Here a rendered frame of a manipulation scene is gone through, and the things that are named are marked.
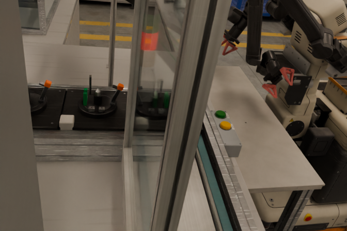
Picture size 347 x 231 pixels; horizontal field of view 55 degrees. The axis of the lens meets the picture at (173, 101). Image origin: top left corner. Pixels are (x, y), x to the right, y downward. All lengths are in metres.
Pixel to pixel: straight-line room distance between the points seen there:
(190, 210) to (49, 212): 0.41
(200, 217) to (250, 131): 0.57
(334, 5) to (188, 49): 1.33
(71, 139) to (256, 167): 0.67
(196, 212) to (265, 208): 1.02
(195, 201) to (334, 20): 0.98
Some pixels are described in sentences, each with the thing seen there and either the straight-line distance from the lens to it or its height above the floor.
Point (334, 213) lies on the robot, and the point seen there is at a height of 0.26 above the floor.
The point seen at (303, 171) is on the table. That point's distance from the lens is 1.38.
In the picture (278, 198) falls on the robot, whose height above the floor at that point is 0.28.
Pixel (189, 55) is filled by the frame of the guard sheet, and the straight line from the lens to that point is 0.29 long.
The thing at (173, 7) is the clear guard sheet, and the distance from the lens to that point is 0.42.
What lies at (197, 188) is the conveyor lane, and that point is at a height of 0.92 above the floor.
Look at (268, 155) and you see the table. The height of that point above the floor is 0.86.
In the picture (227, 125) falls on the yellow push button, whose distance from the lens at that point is 1.27.
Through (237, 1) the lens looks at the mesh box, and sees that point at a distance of 5.54.
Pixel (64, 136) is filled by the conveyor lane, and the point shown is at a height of 0.96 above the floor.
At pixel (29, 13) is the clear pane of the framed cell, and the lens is 2.07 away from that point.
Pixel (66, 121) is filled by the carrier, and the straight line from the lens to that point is 1.16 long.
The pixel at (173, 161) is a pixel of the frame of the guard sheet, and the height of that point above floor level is 1.46.
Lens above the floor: 1.70
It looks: 33 degrees down
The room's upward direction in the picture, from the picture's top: 10 degrees clockwise
